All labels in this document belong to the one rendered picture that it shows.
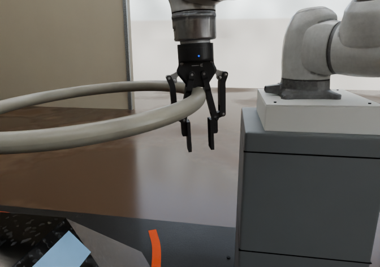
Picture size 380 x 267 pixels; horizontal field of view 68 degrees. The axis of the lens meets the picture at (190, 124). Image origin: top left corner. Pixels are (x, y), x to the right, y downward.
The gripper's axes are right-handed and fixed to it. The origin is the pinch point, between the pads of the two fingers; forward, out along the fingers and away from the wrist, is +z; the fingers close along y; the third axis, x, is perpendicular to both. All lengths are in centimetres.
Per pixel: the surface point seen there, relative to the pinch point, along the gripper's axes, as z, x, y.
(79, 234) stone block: 2.6, 27.6, 20.5
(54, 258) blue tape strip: 1.9, 32.5, 21.9
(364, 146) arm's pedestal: 9.9, -6.1, -46.8
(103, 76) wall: 24, -475, 97
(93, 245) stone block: 5.3, 26.5, 19.3
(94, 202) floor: 82, -125, 58
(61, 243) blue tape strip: 1.5, 30.5, 21.6
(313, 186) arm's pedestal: 22.3, -9.4, -34.5
